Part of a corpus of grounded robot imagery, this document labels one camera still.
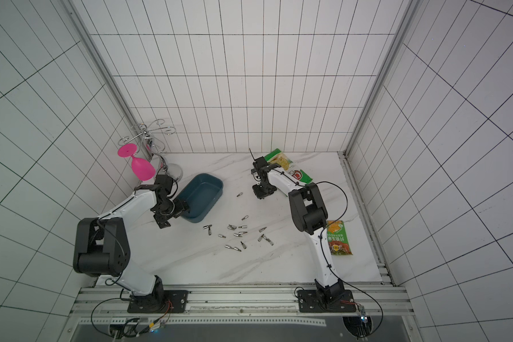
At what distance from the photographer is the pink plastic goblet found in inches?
33.2

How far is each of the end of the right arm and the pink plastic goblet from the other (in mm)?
483

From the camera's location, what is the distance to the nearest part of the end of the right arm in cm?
78

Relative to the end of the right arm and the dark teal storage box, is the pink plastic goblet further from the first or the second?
the end of the right arm

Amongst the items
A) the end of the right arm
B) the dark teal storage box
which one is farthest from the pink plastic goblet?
the end of the right arm
